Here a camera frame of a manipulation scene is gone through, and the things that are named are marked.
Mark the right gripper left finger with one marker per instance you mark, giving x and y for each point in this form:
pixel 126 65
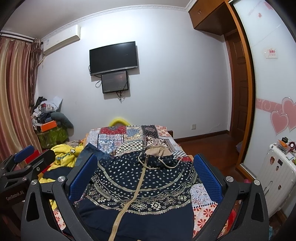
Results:
pixel 38 221

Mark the white sliding door with hearts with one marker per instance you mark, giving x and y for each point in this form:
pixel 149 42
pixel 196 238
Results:
pixel 273 53

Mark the folded blue denim jeans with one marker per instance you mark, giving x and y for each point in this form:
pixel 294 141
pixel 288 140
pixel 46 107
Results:
pixel 91 149

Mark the white air conditioner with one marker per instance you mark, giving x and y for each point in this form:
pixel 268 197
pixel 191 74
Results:
pixel 62 39

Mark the black wall television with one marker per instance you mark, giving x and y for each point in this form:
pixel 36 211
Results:
pixel 113 57

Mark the small black wall monitor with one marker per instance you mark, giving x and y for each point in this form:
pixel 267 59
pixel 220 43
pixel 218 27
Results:
pixel 114 82

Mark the navy patterned hooded garment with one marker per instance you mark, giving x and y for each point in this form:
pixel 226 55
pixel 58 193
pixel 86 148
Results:
pixel 140 196

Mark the yellow curved bed rail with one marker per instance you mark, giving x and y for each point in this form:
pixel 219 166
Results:
pixel 119 121

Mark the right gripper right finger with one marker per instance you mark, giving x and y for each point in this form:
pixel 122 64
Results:
pixel 251 222

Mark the patchwork bed cover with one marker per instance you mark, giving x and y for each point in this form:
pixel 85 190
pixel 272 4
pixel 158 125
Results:
pixel 135 139

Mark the yellow cartoon blanket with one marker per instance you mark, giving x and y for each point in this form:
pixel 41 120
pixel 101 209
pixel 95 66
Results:
pixel 65 160

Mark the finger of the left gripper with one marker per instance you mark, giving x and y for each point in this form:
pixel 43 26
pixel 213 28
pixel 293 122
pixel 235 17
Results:
pixel 17 158
pixel 38 160

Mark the dark grey cushion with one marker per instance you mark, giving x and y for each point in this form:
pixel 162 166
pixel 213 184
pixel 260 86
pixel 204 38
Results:
pixel 62 119

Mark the orange box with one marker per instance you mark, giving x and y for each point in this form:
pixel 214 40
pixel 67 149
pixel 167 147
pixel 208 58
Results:
pixel 47 126

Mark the clutter pile of clothes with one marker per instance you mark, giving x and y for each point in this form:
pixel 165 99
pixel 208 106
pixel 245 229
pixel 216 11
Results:
pixel 42 111

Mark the wooden wardrobe with door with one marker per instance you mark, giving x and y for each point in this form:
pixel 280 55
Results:
pixel 221 18

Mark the striped red curtain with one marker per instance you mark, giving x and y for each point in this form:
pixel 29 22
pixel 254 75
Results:
pixel 19 68

